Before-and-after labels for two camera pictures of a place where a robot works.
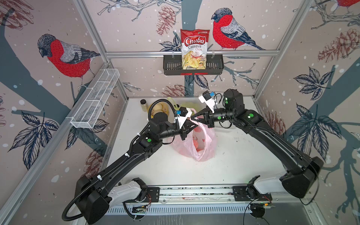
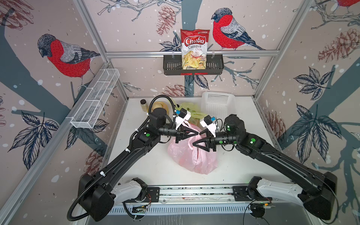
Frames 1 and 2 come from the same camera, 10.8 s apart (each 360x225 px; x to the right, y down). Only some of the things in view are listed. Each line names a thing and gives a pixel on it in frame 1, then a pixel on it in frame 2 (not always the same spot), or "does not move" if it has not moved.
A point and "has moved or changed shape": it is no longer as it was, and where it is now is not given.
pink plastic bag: (199, 141) has moved or changed shape
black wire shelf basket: (173, 66) does not move
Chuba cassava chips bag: (194, 48) does not move
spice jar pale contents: (144, 105) does not move
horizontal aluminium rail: (172, 53) does not move
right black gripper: (210, 121) → (211, 143)
